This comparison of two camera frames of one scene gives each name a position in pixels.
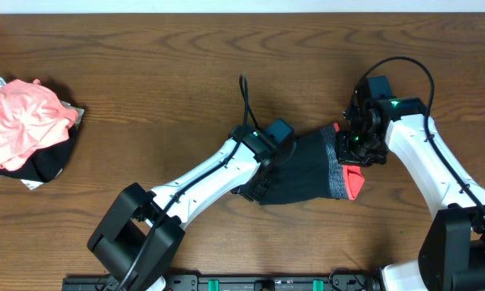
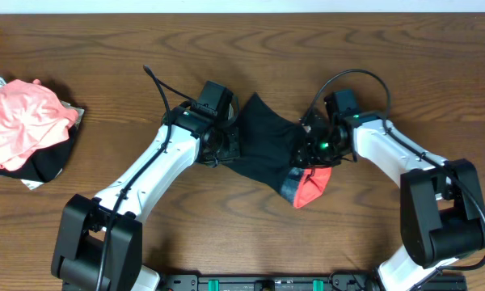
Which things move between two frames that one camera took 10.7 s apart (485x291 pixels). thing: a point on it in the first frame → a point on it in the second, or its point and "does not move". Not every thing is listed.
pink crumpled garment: [20, 119] does not move
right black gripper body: [358, 149] → [322, 152]
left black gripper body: [255, 188] → [225, 146]
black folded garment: [44, 166] does not move
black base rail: [222, 283] does not move
